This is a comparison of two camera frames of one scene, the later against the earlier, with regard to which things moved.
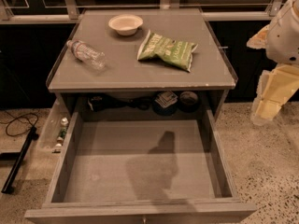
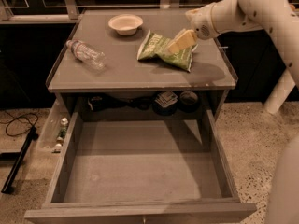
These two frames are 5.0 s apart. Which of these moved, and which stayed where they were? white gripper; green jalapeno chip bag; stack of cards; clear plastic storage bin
Moved: white gripper
Stayed: stack of cards; green jalapeno chip bag; clear plastic storage bin
